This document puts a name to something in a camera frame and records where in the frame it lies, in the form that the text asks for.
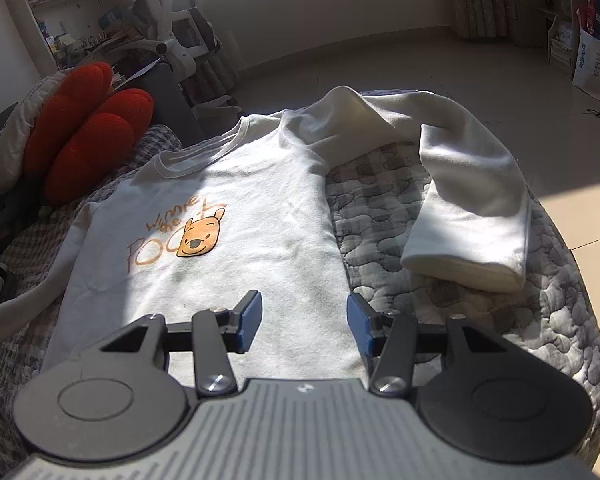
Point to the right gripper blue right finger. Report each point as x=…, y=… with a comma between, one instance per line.
x=389, y=343

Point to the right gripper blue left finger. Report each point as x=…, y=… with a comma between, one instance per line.
x=210, y=336

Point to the cream Winnie the Pooh sweatshirt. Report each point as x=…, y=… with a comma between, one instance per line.
x=196, y=229

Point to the grey quilted bed cover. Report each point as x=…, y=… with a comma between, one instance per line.
x=405, y=198

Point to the red flower-shaped cushion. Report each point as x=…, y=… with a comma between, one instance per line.
x=83, y=131

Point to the white printed pillow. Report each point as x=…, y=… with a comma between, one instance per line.
x=18, y=127

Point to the white office chair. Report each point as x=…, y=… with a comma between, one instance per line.
x=176, y=32

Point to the white bookshelf with books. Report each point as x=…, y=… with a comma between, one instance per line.
x=59, y=34

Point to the wooden desk with shelves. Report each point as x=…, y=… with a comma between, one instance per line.
x=551, y=24

